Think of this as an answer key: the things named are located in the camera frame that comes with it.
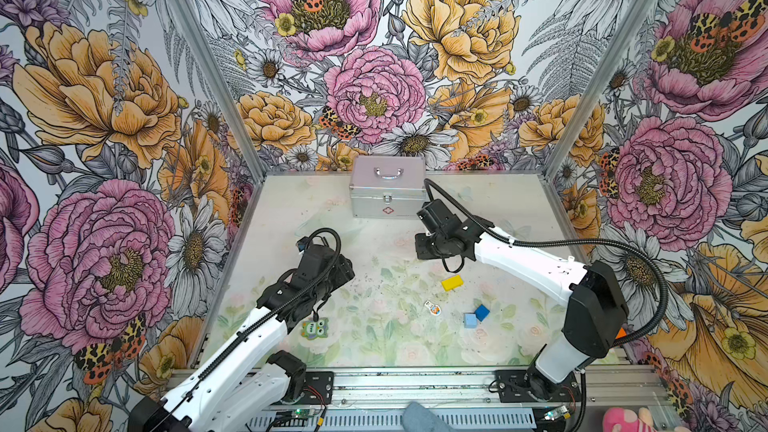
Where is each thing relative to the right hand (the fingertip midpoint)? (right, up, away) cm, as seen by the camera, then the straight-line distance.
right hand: (423, 257), depth 84 cm
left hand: (-22, -5, -3) cm, 23 cm away
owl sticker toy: (-30, -19, -2) cm, 36 cm away
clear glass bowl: (-24, +7, +24) cm, 35 cm away
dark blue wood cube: (+16, -16, +2) cm, 23 cm away
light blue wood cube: (+13, -17, 0) cm, 21 cm away
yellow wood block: (+10, -9, +8) cm, 16 cm away
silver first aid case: (-10, +20, +13) cm, 26 cm away
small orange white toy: (+3, -15, +2) cm, 16 cm away
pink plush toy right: (+41, -32, -18) cm, 55 cm away
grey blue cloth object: (-3, -33, -15) cm, 37 cm away
